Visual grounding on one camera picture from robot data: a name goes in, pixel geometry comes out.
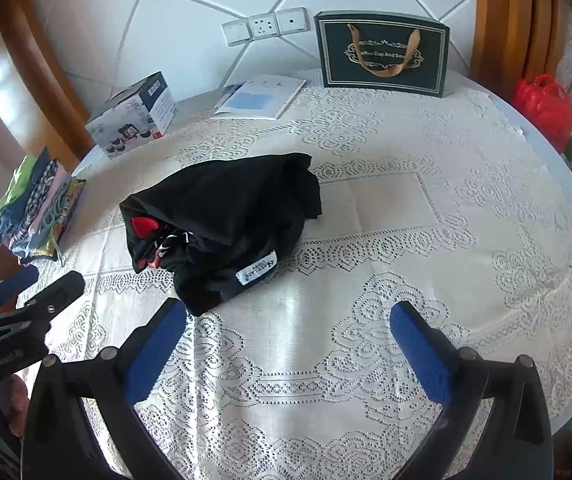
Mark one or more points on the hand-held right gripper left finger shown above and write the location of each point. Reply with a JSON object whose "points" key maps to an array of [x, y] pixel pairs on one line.
{"points": [[153, 355]]}

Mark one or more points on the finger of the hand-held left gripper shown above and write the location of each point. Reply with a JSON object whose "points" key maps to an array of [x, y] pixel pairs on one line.
{"points": [[16, 281], [61, 292]]}

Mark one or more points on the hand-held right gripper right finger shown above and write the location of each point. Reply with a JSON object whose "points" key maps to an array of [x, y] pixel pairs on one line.
{"points": [[423, 355]]}

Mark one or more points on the black printed t-shirt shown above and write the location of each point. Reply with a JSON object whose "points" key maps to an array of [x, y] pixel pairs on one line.
{"points": [[236, 220]]}

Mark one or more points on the stack of folded clothes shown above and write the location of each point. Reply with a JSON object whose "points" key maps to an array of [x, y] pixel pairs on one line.
{"points": [[38, 205]]}

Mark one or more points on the white lace tablecloth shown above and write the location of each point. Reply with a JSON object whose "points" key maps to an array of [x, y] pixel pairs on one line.
{"points": [[391, 200]]}

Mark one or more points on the white product box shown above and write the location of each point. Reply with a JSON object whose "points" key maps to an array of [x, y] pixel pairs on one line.
{"points": [[131, 117]]}

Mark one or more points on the red plastic bag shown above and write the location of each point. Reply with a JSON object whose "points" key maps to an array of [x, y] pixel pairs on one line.
{"points": [[543, 105]]}

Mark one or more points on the white blue booklet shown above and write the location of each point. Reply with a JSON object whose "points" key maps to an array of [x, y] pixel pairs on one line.
{"points": [[261, 97]]}

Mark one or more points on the dark green gift bag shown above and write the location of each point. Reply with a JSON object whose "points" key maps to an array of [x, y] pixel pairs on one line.
{"points": [[381, 55]]}

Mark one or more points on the wooden trim post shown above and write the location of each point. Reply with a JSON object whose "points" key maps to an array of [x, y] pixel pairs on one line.
{"points": [[506, 15], [41, 70]]}

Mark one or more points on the white five-hole wall socket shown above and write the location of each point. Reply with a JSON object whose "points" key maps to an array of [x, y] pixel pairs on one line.
{"points": [[263, 26]]}

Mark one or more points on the white single-hole wall socket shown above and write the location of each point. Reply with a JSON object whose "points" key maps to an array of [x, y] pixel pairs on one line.
{"points": [[292, 22]]}

